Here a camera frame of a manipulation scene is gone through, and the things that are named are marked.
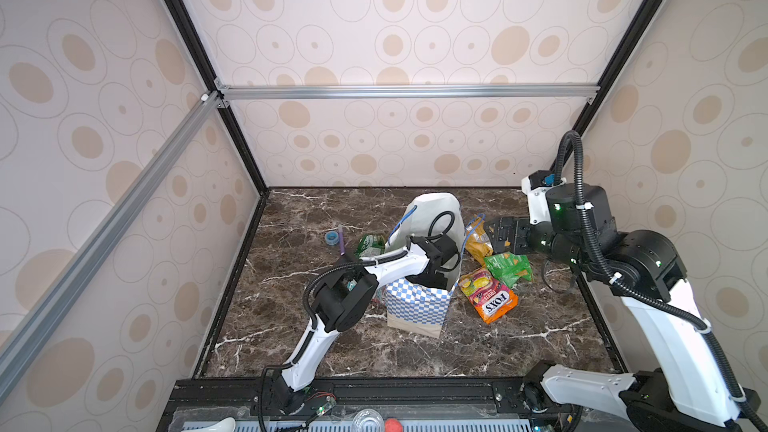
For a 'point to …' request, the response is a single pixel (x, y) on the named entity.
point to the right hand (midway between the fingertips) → (504, 224)
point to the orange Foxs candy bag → (490, 297)
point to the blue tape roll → (331, 238)
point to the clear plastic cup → (368, 420)
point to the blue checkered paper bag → (414, 308)
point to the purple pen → (341, 240)
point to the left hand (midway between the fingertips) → (439, 290)
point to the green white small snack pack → (371, 246)
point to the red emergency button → (393, 425)
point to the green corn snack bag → (508, 267)
